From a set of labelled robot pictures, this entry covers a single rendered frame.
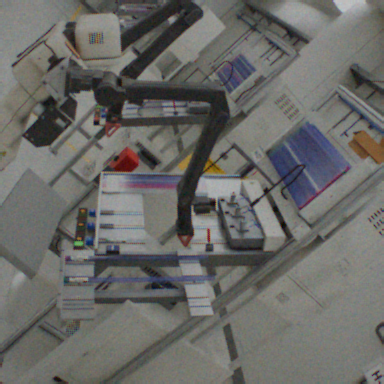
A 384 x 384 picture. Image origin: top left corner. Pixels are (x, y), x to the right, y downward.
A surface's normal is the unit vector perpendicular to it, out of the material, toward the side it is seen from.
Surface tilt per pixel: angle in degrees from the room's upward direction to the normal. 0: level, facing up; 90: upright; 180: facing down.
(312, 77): 90
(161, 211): 90
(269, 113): 90
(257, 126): 90
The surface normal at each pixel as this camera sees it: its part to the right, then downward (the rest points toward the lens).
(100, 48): 0.16, 0.51
